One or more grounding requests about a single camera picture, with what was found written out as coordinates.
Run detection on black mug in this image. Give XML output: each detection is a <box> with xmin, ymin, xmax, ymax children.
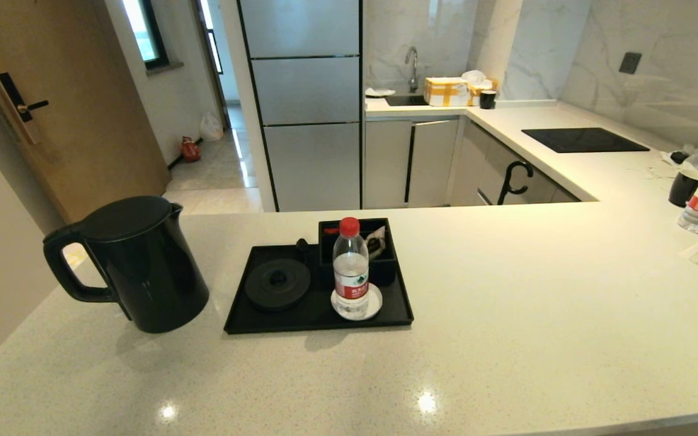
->
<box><xmin>668</xmin><ymin>168</ymin><xmax>698</xmax><ymax>208</ymax></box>

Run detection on crumpled white tissue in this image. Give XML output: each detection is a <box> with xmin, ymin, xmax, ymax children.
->
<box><xmin>661</xmin><ymin>144</ymin><xmax>698</xmax><ymax>171</ymax></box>

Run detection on yellow white plastic bag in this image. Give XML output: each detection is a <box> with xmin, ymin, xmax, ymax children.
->
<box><xmin>61</xmin><ymin>242</ymin><xmax>87</xmax><ymax>271</ymax></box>

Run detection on silver refrigerator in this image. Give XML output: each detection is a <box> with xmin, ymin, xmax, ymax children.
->
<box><xmin>237</xmin><ymin>0</ymin><xmax>364</xmax><ymax>213</ymax></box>

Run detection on black induction cooktop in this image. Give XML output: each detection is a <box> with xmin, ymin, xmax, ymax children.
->
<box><xmin>521</xmin><ymin>128</ymin><xmax>650</xmax><ymax>154</ymax></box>

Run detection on brown wooden door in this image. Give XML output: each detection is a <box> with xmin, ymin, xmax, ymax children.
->
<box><xmin>0</xmin><ymin>0</ymin><xmax>171</xmax><ymax>226</ymax></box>

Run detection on grey sink base cabinet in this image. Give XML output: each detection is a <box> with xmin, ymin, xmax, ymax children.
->
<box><xmin>364</xmin><ymin>117</ymin><xmax>460</xmax><ymax>210</ymax></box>

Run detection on grey drawer cabinet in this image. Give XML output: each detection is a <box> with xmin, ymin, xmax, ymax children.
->
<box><xmin>449</xmin><ymin>118</ymin><xmax>581</xmax><ymax>206</ymax></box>

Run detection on white plastic floor bag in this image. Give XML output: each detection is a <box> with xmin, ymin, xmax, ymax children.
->
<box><xmin>199</xmin><ymin>111</ymin><xmax>225</xmax><ymax>142</ymax></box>

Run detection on black rectangular serving tray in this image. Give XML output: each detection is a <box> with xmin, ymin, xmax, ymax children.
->
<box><xmin>224</xmin><ymin>242</ymin><xmax>414</xmax><ymax>335</ymax></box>

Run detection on black door lock handle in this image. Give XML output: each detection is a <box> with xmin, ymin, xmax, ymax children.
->
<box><xmin>0</xmin><ymin>72</ymin><xmax>50</xmax><ymax>145</ymax></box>

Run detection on white tea bag packet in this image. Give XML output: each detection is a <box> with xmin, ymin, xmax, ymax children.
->
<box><xmin>364</xmin><ymin>226</ymin><xmax>386</xmax><ymax>260</ymax></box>

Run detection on round black kettle base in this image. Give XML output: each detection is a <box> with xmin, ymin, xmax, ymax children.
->
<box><xmin>244</xmin><ymin>259</ymin><xmax>312</xmax><ymax>312</ymax></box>

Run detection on white round coaster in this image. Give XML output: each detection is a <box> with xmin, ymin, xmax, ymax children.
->
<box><xmin>331</xmin><ymin>283</ymin><xmax>383</xmax><ymax>321</ymax></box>

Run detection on black electric kettle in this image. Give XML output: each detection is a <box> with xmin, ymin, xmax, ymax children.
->
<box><xmin>43</xmin><ymin>195</ymin><xmax>210</xmax><ymax>334</ymax></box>

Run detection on cardboard box yellow tape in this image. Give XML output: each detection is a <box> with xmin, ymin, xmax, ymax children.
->
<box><xmin>424</xmin><ymin>77</ymin><xmax>471</xmax><ymax>108</ymax></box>

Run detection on chrome sink faucet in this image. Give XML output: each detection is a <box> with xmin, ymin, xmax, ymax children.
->
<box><xmin>405</xmin><ymin>47</ymin><xmax>420</xmax><ymax>93</ymax></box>

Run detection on narrow dark-framed window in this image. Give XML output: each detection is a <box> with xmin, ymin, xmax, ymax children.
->
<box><xmin>196</xmin><ymin>0</ymin><xmax>224</xmax><ymax>75</ymax></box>

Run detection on black curved hook handle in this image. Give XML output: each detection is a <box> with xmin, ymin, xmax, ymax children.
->
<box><xmin>497</xmin><ymin>160</ymin><xmax>534</xmax><ymax>206</ymax></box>

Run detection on black compartment box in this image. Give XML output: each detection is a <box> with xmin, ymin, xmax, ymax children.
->
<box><xmin>317</xmin><ymin>218</ymin><xmax>396</xmax><ymax>288</ymax></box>

